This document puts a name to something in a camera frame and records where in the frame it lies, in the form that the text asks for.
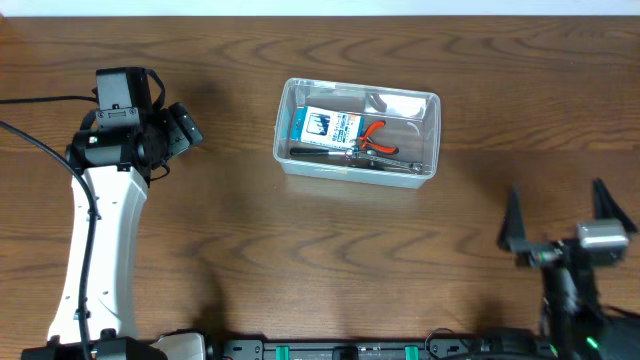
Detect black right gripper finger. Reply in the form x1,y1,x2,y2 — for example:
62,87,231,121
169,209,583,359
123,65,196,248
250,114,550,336
497,187,528,252
592,178,638,233

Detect clear plastic storage container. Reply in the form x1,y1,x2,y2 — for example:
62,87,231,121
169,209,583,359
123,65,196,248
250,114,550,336
273,78,441,188

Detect red handled pliers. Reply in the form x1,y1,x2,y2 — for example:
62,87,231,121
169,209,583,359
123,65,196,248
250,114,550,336
355,120,399,155

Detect silver double ended wrench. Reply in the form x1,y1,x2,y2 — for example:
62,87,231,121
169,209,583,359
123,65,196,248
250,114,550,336
347,153,423,173

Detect blue white screwdriver box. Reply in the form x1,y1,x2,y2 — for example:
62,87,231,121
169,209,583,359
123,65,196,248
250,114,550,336
291,106,363,149

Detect black yellow screwdriver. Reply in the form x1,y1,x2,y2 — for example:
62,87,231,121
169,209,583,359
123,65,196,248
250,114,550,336
306,91,388,113

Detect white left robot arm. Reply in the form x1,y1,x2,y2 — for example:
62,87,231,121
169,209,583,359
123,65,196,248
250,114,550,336
21,67,206,359

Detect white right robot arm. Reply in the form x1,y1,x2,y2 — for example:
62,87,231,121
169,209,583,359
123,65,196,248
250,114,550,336
497,178,639,359

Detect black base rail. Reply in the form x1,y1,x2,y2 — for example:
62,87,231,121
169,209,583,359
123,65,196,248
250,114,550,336
221,333,555,360

